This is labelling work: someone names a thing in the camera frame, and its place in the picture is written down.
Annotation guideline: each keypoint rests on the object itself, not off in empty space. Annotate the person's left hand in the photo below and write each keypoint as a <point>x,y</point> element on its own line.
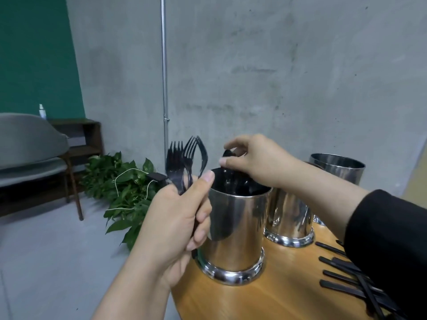
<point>173,230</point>

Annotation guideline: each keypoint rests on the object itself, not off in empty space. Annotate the pile of black plastic cutlery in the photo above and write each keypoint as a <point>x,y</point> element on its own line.
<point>347,276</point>

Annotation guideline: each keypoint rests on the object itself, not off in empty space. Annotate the person's right forearm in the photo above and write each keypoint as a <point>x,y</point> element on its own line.
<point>387,243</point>

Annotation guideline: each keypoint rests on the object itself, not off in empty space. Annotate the person's right hand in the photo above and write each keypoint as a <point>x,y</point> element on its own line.
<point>263,160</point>

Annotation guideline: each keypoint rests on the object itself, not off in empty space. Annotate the person's left forearm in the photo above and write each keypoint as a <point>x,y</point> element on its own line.
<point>133,296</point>

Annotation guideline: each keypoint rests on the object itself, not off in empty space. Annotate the white spray bottle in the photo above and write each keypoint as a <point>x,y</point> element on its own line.
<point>42,112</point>

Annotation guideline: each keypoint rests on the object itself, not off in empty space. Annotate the black plastic spoon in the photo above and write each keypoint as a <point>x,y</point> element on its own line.
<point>229,178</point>

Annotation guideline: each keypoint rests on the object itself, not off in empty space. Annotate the grey upholstered chair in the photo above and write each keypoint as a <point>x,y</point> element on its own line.
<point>26,146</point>

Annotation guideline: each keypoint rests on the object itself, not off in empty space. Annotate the green leafy plant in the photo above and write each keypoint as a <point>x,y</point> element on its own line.
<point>123,196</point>

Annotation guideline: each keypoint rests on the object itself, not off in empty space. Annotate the grey metal pipe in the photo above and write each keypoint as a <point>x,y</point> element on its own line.
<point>164,63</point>

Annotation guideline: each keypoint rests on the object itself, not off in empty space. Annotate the dark wooden shelf unit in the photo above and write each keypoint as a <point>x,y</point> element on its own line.
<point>83,140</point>

